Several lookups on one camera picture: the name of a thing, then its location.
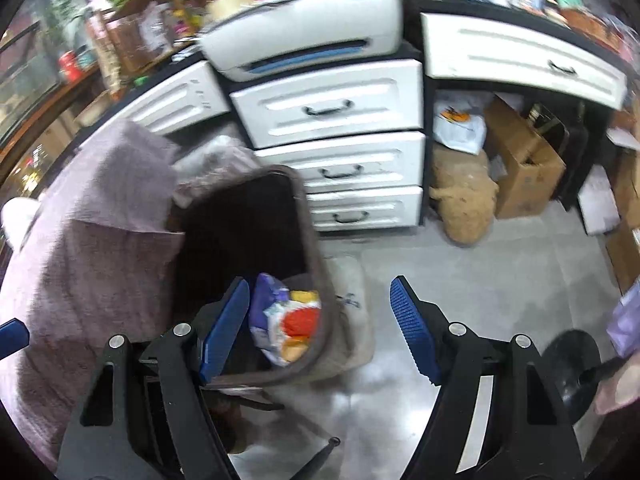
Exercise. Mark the curved wooden counter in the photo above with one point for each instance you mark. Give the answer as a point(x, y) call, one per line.
point(45, 115)

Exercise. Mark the white bag orange print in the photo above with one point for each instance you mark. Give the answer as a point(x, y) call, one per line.
point(460, 127)

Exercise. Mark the open cardboard box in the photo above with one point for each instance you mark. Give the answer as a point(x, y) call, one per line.
point(525, 170)

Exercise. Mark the white cabinet panel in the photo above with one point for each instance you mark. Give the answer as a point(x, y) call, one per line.
point(175, 100)

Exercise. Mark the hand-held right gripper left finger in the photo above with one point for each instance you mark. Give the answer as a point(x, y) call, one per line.
point(225, 325)

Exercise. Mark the red can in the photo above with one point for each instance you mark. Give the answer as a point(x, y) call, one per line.
point(70, 67)

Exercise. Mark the pale lilac cloth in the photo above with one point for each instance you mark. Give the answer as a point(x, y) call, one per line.
point(625, 320)

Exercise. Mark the wooden shelf rack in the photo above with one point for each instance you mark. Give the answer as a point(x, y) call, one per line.
point(145, 20)

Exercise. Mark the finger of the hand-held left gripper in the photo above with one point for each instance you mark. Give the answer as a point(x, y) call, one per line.
point(12, 334)

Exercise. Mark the mauve striped tablecloth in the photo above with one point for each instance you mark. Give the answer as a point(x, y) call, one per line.
point(90, 260)

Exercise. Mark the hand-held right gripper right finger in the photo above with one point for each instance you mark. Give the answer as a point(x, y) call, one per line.
point(412, 330)

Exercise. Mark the white printer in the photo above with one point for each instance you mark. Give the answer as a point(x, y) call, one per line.
point(300, 25)

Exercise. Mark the wide white drawer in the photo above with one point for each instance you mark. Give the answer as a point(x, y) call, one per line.
point(520, 55)

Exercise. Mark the black round stand base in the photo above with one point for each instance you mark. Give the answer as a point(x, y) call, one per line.
point(570, 370)

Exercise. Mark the yellow foam net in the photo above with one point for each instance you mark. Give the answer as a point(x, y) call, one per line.
point(306, 297)

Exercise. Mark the white flat box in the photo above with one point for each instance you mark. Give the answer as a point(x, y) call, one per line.
point(597, 200)

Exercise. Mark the purple plastic bag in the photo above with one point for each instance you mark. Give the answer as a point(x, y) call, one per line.
point(262, 300)

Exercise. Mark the white printed sack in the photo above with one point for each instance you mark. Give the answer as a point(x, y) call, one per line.
point(352, 300)

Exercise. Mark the tan plush toy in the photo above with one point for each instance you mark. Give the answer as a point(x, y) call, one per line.
point(465, 200)

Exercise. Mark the brown fabric laundry basket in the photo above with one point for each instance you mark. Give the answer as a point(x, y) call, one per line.
point(235, 220)

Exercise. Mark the orange foam net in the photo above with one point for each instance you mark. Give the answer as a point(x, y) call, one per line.
point(302, 321)

